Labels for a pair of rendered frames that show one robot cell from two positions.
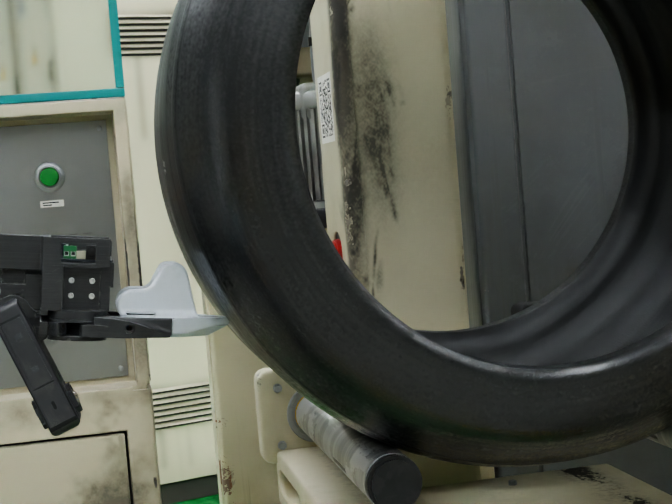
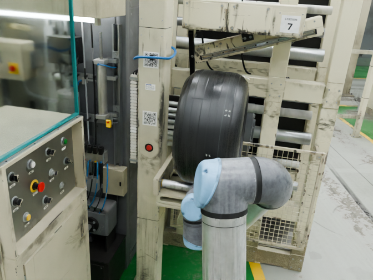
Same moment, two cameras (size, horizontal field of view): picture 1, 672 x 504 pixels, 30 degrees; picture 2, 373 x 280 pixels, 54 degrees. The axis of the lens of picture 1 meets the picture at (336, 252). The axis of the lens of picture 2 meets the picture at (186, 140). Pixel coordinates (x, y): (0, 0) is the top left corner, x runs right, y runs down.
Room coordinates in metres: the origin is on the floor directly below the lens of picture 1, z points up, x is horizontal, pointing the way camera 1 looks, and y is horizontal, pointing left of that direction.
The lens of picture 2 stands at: (0.57, 1.52, 1.83)
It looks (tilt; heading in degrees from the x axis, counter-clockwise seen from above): 22 degrees down; 292
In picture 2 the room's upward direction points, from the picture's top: 4 degrees clockwise
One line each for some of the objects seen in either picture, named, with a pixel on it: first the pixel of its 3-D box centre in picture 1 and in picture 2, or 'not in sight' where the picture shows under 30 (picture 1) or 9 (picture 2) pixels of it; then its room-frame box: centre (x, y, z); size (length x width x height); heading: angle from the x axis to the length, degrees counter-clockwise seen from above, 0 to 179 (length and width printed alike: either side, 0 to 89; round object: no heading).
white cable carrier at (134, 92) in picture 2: not in sight; (135, 119); (1.49, -0.02, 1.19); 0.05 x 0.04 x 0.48; 101
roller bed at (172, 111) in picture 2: not in sight; (177, 121); (1.45, -0.47, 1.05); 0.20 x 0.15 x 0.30; 11
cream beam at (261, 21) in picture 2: not in sight; (243, 16); (1.10, -0.45, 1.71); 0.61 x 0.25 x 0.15; 11
